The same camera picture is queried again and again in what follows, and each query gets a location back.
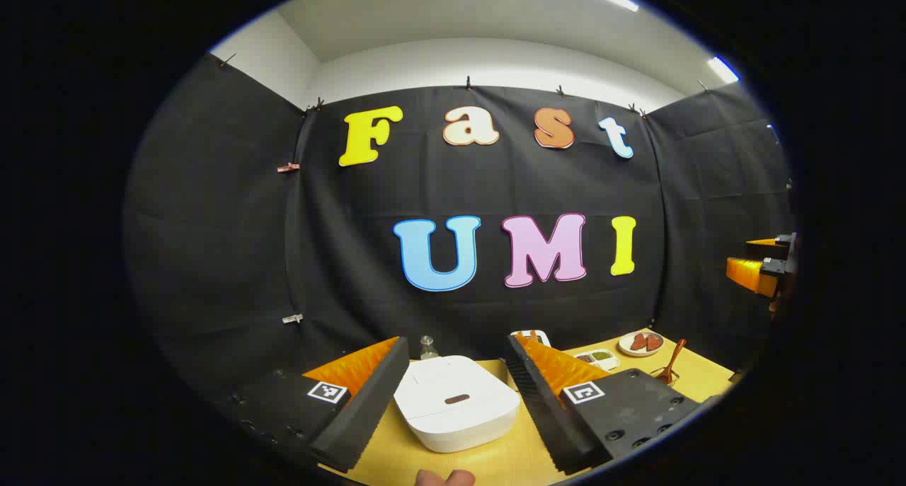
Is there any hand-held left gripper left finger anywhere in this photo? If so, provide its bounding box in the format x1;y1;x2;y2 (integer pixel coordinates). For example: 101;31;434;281
212;336;411;474

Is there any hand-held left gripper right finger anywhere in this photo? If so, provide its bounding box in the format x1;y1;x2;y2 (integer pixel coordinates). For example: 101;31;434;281
505;332;709;476

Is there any white rice cooker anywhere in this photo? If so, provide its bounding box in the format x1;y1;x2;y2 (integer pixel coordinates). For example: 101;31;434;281
393;355;522;453

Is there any brown wooden spoon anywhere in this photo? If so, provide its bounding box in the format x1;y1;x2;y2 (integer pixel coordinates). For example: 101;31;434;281
655;339;687;385

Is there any white divided grain dish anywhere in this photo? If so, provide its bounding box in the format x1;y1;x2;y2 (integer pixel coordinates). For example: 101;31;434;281
575;349;621;371

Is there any white oval plate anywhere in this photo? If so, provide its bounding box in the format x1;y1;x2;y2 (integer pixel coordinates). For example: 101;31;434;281
618;331;665;357

